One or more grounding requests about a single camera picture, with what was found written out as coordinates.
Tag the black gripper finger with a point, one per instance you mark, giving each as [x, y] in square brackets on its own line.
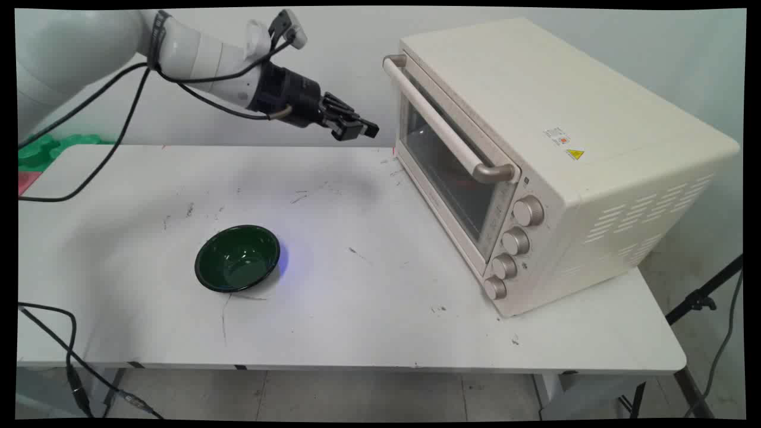
[342, 105]
[355, 128]

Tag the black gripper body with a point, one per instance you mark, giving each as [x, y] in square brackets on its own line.
[291, 95]

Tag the glass oven door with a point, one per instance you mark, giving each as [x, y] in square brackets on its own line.
[446, 160]

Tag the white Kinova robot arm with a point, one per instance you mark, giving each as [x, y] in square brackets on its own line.
[89, 41]

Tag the dark green bowl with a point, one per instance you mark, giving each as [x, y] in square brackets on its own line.
[238, 259]

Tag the large silver oven knob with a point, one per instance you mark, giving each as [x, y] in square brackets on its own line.
[528, 210]

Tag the white label sticker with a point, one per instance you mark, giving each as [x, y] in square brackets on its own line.
[557, 136]

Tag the cream toaster oven body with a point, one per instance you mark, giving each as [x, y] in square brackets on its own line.
[571, 125]

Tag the yellow warning sticker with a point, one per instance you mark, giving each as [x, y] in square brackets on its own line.
[574, 154]

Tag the red foam mat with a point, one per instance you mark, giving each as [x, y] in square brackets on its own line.
[27, 180]

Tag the black tripod stand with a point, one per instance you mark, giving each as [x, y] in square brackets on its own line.
[695, 300]

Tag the grey table leg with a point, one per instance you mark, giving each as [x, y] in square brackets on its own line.
[692, 392]

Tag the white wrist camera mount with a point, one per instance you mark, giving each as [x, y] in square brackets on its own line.
[279, 30]

